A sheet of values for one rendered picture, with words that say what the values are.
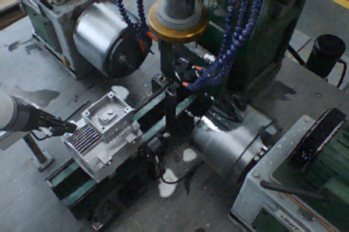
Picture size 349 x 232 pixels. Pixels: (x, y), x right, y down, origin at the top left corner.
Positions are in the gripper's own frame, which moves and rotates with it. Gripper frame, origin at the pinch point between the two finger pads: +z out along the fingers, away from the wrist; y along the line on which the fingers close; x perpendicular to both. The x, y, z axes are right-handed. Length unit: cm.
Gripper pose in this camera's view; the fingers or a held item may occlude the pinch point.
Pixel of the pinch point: (67, 127)
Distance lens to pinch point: 113.9
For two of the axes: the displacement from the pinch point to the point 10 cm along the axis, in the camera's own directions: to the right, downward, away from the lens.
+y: -7.1, -6.0, 3.7
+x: -6.1, 7.8, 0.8
